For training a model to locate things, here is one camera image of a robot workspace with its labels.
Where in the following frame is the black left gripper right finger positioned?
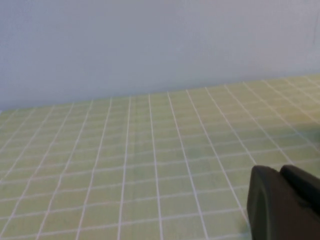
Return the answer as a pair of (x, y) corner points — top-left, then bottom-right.
(279, 164), (320, 213)

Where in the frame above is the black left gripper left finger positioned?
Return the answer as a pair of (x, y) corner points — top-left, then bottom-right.
(246, 164), (320, 240)

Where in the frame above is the green white checkered tablecloth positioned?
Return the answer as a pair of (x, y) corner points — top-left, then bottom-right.
(0, 73), (320, 240)

